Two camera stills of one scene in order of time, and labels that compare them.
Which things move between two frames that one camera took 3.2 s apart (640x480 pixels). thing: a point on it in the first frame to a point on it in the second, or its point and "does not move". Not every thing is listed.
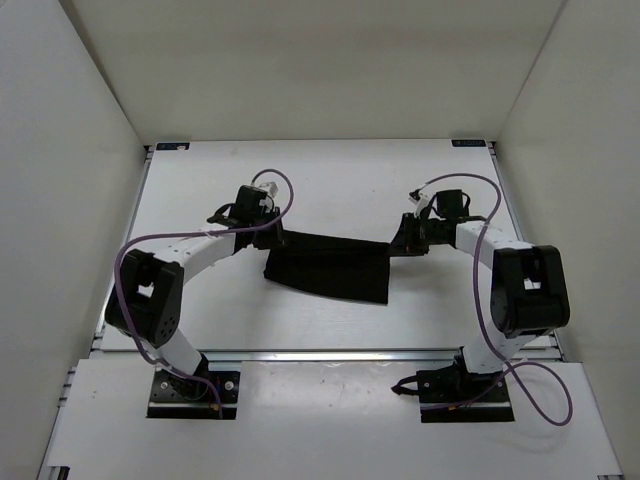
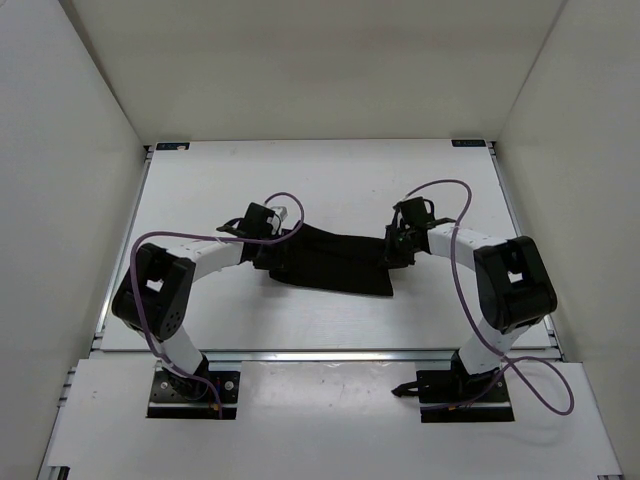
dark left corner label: x=172 y=145 does not move
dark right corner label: x=469 y=143 does not move
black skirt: x=352 y=267 does not move
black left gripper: x=276 y=239 to x=272 y=233
